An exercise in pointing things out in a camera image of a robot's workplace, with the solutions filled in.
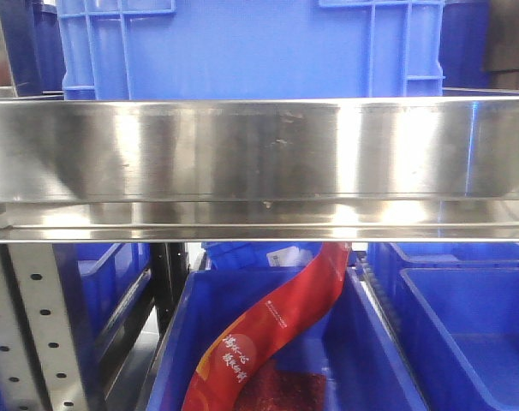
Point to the dark red mesh packet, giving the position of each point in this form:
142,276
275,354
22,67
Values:
273,389

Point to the stainless steel shelf rail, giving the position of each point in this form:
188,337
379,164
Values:
366,169

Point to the blue bin right lower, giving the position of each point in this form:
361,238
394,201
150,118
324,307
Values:
455,310

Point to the red printed snack bag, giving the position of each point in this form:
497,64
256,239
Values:
245,345

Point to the light blue crate upper shelf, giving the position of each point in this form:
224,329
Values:
115,50

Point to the blue bin left lower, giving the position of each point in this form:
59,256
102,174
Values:
108,271

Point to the perforated metal shelf upright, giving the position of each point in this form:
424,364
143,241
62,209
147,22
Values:
46,347

